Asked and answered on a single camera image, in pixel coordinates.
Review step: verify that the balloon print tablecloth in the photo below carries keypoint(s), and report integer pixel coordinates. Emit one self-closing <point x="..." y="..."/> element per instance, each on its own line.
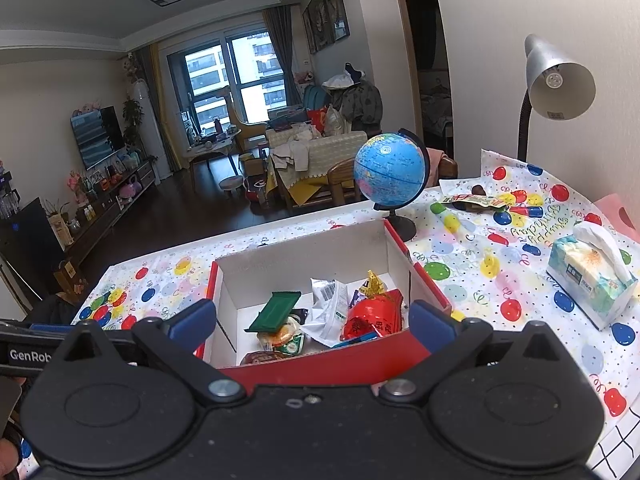
<point x="500" y="270"/>

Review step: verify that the yellow chair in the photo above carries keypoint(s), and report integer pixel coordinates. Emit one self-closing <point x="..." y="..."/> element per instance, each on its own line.
<point x="245" y="130"/>

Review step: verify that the white long snack packet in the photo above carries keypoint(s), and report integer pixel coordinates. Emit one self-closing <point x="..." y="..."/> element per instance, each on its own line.
<point x="327" y="310"/>

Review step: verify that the green brown wrapper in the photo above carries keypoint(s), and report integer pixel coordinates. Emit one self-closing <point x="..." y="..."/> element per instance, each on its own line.
<point x="470" y="203"/>

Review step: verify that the pink cloth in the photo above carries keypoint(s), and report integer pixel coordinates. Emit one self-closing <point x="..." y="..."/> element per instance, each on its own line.
<point x="436" y="162"/>

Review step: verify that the blue globe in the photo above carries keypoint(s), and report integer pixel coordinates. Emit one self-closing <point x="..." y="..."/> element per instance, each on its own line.
<point x="387" y="170"/>

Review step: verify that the green bar packet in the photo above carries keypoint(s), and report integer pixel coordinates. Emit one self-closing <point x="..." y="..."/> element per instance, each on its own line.
<point x="275" y="312"/>

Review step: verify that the dark TV cabinet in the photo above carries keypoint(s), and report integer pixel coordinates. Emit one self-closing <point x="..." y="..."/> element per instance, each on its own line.
<point x="115" y="210"/>

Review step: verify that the dark brown snack packet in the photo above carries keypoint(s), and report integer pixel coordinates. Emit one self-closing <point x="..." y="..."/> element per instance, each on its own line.
<point x="356" y="299"/>

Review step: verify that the pink flower bouquet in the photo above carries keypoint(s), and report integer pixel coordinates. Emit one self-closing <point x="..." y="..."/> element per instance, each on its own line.
<point x="76" y="185"/>

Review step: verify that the large window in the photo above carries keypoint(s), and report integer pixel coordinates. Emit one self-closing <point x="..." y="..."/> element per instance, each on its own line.
<point x="250" y="70"/>

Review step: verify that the yellow curtain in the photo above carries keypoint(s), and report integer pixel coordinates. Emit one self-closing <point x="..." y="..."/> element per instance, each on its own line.
<point x="165" y="110"/>

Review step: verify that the white checked paper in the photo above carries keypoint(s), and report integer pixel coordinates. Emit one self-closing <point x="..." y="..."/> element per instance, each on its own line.
<point x="620" y="455"/>

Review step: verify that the red-brown cookie packet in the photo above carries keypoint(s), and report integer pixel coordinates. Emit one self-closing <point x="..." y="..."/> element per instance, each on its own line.
<point x="265" y="358"/>

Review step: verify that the grey curtain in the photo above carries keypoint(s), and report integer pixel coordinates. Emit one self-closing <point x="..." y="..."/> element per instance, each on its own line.
<point x="285" y="45"/>

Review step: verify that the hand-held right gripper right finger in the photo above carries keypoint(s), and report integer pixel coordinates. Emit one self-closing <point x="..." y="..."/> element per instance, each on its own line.
<point x="432" y="325"/>

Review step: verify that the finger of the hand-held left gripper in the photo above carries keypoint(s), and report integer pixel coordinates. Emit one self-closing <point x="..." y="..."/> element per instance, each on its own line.
<point x="50" y="327"/>

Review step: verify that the television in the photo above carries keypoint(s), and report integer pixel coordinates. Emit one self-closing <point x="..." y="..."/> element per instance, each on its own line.
<point x="97" y="137"/>

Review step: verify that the round coffee table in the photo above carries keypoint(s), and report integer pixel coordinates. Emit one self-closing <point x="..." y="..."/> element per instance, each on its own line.
<point x="210" y="149"/>

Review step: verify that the black cabinet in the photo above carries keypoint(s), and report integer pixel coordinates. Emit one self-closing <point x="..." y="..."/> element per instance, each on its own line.
<point x="27" y="245"/>

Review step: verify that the pile of clothes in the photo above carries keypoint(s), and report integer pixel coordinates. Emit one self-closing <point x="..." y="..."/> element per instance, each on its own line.
<point x="362" y="105"/>

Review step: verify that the sofa with cream cover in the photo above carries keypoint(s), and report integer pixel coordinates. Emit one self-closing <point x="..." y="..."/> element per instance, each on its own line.
<point x="330" y="147"/>

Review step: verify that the teal armchair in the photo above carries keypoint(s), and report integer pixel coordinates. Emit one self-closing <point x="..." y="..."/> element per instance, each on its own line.
<point x="315" y="100"/>

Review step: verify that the red snack packet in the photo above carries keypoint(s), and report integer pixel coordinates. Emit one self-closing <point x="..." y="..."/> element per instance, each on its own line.
<point x="372" y="320"/>

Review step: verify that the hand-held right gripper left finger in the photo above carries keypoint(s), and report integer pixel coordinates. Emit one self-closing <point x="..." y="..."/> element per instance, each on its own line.
<point x="192" y="322"/>

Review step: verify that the tissue pack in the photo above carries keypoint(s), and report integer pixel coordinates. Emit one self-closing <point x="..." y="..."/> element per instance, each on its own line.
<point x="585" y="280"/>

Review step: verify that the round stool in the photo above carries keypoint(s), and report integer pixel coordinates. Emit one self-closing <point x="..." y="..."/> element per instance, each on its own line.
<point x="231" y="183"/>

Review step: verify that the red cardboard box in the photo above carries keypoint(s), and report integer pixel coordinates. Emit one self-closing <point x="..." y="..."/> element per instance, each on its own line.
<point x="310" y="250"/>

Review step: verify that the white tower air conditioner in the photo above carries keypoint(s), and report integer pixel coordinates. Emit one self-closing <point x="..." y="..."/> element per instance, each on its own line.
<point x="147" y="130"/>

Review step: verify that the potted plant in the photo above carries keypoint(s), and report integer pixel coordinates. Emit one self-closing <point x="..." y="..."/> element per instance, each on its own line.
<point x="131" y="117"/>

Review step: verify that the dark framed wall picture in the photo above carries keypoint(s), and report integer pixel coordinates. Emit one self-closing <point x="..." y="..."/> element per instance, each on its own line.
<point x="335" y="5"/>
<point x="314" y="20"/>

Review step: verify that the yellow snack packet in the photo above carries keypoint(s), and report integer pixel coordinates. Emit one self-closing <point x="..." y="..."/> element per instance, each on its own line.
<point x="374" y="285"/>

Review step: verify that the grey desk lamp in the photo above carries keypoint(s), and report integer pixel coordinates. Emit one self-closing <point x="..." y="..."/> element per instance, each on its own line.
<point x="555" y="80"/>

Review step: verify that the small dark chocolate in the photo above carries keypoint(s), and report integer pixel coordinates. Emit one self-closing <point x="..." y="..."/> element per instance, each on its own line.
<point x="301" y="316"/>

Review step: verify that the brown box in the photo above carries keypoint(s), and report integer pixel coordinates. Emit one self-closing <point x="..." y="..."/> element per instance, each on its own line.
<point x="67" y="275"/>

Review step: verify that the pink bag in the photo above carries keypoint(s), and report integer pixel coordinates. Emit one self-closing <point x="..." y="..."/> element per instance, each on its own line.
<point x="612" y="210"/>

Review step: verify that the beige paper bag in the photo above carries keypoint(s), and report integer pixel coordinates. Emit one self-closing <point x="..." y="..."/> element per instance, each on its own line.
<point x="60" y="230"/>

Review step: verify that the green burger-print packet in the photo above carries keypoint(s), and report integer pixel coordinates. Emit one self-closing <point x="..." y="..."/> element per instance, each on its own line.
<point x="285" y="340"/>

